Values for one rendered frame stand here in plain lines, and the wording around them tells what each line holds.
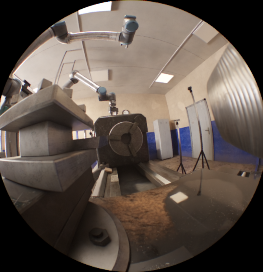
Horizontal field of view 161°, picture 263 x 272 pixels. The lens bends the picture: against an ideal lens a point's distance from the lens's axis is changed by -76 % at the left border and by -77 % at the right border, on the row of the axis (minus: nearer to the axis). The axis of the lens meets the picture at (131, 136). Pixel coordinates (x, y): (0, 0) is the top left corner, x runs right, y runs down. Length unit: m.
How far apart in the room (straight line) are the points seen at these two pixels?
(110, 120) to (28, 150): 0.79
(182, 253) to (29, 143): 0.26
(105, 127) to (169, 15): 2.56
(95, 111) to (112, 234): 4.44
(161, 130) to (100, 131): 3.54
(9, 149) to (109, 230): 1.06
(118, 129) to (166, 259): 0.67
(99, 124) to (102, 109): 3.59
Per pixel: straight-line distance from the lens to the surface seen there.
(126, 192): 0.67
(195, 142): 4.00
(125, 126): 0.67
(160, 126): 4.22
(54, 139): 0.15
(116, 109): 1.18
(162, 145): 4.21
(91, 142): 0.21
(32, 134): 0.17
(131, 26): 0.78
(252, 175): 0.49
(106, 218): 0.18
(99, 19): 2.42
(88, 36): 0.90
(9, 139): 1.12
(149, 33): 2.65
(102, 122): 0.89
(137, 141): 0.68
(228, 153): 3.38
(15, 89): 1.01
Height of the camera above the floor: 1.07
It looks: 3 degrees up
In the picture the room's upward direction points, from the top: 7 degrees counter-clockwise
